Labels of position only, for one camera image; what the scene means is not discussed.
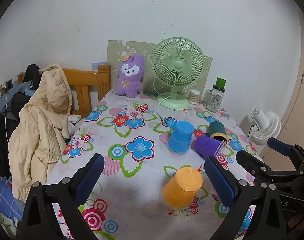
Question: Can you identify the orange plastic cup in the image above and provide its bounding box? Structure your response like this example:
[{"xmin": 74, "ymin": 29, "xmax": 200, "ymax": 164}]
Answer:
[{"xmin": 162, "ymin": 166, "xmax": 203, "ymax": 207}]

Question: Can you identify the purple plastic cup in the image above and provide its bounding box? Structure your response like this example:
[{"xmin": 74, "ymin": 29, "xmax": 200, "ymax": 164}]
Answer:
[{"xmin": 194, "ymin": 135, "xmax": 226, "ymax": 159}]

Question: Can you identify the dark teal yellow-rimmed cup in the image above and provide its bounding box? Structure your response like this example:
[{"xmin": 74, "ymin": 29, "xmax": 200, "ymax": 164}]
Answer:
[{"xmin": 208, "ymin": 121, "xmax": 227, "ymax": 142}]

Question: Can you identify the blue plastic cup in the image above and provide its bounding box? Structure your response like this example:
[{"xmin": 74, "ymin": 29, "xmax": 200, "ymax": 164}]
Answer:
[{"xmin": 167, "ymin": 121, "xmax": 194, "ymax": 154}]

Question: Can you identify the white small fan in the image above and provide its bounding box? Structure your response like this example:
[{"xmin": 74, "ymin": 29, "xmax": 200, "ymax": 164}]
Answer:
[{"xmin": 250, "ymin": 107, "xmax": 281, "ymax": 146}]

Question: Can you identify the blue checkered bedding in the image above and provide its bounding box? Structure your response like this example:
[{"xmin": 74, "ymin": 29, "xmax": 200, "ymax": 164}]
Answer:
[{"xmin": 0, "ymin": 174, "xmax": 26, "ymax": 238}]

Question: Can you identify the glass mason jar mug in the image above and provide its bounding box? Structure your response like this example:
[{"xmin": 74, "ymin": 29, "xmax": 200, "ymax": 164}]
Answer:
[{"xmin": 204, "ymin": 77, "xmax": 226, "ymax": 112}]

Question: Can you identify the beige puffer jacket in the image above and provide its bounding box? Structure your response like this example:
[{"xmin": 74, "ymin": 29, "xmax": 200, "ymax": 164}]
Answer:
[{"xmin": 9, "ymin": 64, "xmax": 72, "ymax": 202}]

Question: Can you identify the cotton swab container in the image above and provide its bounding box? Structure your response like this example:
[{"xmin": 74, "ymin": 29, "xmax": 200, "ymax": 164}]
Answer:
[{"xmin": 188, "ymin": 89, "xmax": 201, "ymax": 105}]

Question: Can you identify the floral tablecloth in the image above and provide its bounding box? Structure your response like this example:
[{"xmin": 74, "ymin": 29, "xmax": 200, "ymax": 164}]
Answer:
[{"xmin": 47, "ymin": 92, "xmax": 256, "ymax": 239}]

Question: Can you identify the green desk fan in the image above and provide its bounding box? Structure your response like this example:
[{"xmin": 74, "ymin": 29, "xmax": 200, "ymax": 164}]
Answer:
[{"xmin": 151, "ymin": 37, "xmax": 204, "ymax": 110}]

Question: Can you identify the wooden chair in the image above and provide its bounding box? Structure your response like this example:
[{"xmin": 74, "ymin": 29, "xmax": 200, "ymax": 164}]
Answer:
[{"xmin": 19, "ymin": 64, "xmax": 111, "ymax": 121}]

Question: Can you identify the purple plush bunny toy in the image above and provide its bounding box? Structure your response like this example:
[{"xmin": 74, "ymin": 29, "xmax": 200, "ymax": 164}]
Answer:
[{"xmin": 115, "ymin": 55, "xmax": 145, "ymax": 98}]

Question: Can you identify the beige cartoon board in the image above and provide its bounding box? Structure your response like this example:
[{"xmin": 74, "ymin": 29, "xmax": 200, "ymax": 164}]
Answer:
[{"xmin": 107, "ymin": 40, "xmax": 212, "ymax": 96}]

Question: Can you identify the white fan power cable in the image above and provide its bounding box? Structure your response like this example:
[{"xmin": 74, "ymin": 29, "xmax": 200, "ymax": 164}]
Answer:
[{"xmin": 156, "ymin": 93, "xmax": 172, "ymax": 123}]

